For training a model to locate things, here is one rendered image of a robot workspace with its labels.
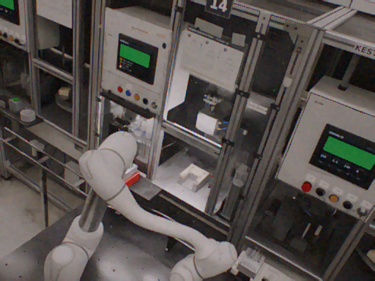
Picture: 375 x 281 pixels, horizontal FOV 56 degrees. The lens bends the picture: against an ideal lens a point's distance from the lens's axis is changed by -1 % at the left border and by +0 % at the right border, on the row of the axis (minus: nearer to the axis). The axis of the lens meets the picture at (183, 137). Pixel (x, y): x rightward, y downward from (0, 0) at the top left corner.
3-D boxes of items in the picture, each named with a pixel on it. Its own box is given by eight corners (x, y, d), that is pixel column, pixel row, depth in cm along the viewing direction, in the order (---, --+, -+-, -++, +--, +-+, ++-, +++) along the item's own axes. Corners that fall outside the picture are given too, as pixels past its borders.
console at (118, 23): (97, 88, 203) (102, 7, 179) (130, 77, 225) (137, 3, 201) (155, 117, 188) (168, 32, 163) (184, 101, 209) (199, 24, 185)
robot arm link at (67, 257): (37, 292, 161) (34, 262, 150) (58, 261, 177) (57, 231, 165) (69, 304, 159) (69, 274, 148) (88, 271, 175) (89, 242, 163)
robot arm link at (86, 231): (55, 255, 175) (76, 225, 193) (84, 270, 175) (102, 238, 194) (94, 142, 133) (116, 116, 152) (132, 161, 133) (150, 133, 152)
